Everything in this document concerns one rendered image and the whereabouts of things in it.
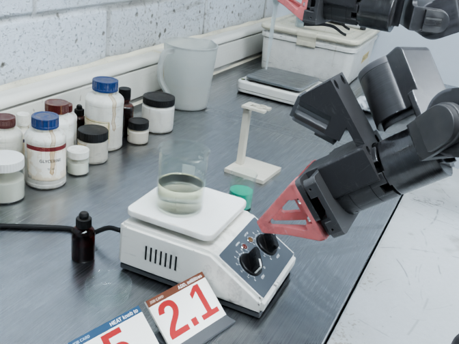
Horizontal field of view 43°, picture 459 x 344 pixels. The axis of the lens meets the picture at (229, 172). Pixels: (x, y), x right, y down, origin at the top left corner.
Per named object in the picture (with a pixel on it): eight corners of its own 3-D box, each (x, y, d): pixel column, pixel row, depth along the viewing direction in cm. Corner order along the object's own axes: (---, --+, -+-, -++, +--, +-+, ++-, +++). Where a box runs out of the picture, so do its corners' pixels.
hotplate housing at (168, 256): (294, 270, 80) (304, 219, 77) (259, 323, 69) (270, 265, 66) (153, 223, 87) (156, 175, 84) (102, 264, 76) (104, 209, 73)
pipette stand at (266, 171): (281, 171, 111) (291, 106, 106) (262, 184, 105) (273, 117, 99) (243, 159, 114) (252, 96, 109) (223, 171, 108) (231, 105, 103)
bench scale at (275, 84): (324, 116, 148) (328, 97, 146) (233, 92, 157) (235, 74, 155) (345, 100, 163) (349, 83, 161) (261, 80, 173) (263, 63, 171)
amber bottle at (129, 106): (134, 137, 118) (136, 91, 114) (115, 138, 117) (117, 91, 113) (130, 130, 121) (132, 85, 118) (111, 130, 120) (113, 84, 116)
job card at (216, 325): (235, 323, 68) (240, 294, 67) (181, 360, 62) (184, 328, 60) (197, 299, 72) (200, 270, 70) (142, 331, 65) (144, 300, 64)
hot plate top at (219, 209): (248, 205, 79) (249, 199, 79) (210, 244, 69) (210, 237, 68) (170, 181, 83) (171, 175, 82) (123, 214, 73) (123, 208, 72)
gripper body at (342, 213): (296, 184, 57) (365, 153, 53) (326, 153, 65) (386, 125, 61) (328, 241, 57) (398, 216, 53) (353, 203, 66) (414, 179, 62)
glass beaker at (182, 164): (145, 201, 75) (149, 140, 72) (190, 195, 79) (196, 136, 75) (167, 227, 70) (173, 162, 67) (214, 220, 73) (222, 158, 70)
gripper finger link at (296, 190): (235, 207, 62) (311, 174, 57) (261, 184, 68) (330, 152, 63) (267, 263, 62) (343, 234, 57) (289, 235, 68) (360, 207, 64)
